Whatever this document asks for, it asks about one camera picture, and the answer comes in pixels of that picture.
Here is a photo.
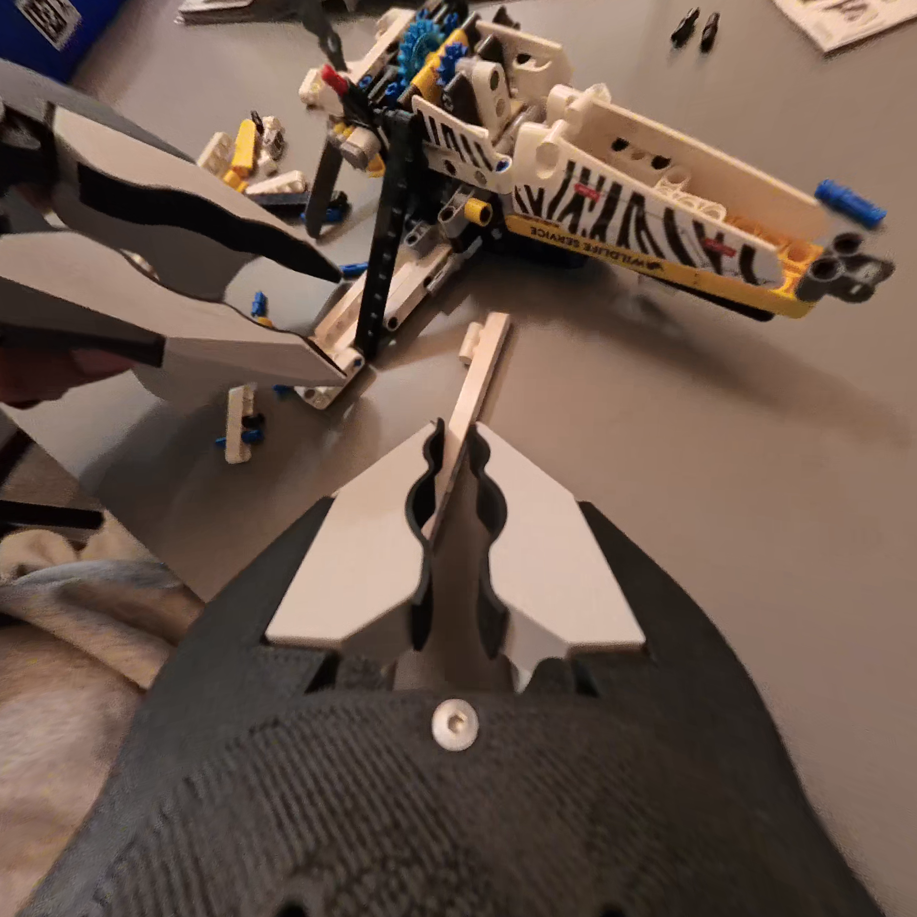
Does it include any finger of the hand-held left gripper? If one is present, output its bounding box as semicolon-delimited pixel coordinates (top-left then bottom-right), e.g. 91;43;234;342
50;104;343;303
0;233;368;389

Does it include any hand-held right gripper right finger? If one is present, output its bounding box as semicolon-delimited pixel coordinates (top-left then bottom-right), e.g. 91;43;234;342
466;421;646;694

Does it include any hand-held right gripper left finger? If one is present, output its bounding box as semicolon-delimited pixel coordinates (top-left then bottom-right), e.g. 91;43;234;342
265;421;448;656

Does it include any pile of lego pieces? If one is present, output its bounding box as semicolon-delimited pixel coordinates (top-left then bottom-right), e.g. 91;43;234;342
197;111;352;219

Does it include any long white lego beam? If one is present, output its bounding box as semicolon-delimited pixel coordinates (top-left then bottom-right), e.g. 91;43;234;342
423;311;513;545

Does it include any white lego skid assembly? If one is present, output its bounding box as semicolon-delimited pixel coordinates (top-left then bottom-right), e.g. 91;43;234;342
294;236;467;411

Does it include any zebra striped lego helicopter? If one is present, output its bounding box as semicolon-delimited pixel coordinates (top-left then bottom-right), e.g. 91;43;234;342
297;0;896;359

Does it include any blue lego pin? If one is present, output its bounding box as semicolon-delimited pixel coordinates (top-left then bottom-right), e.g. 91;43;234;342
815;179;887;229

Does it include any person's left hand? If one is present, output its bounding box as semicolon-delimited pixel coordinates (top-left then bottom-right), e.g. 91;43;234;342
0;350;139;411

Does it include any blue plastic bin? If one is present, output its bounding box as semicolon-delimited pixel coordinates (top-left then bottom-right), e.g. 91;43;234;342
0;0;130;85

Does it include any white beam with blue pins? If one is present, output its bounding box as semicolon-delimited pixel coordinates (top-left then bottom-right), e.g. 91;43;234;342
215;382;265;464

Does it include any open instruction booklet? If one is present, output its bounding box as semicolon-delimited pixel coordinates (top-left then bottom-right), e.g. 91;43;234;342
175;0;259;24

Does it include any zebra sticker sheet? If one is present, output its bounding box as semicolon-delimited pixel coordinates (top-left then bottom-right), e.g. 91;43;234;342
772;0;917;54

